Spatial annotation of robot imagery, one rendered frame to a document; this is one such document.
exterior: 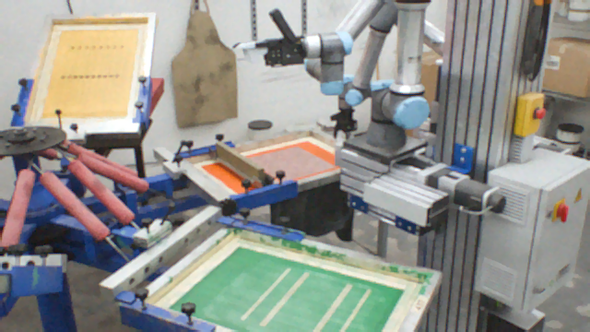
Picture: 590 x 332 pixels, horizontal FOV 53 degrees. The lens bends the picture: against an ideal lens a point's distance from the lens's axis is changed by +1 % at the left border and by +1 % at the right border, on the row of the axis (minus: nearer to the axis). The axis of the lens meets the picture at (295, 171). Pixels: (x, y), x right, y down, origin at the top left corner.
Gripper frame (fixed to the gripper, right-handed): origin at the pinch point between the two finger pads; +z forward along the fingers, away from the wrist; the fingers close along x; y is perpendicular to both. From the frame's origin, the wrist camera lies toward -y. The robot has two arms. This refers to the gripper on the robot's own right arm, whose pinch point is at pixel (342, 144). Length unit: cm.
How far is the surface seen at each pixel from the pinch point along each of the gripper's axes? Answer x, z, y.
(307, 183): -41, 0, 29
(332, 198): -22.4, 15.0, 22.3
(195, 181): -84, -6, 12
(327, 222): -25.1, 26.5, 22.5
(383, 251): 18, 60, 14
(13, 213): -153, -19, 31
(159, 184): -97, -4, 3
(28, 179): -146, -26, 21
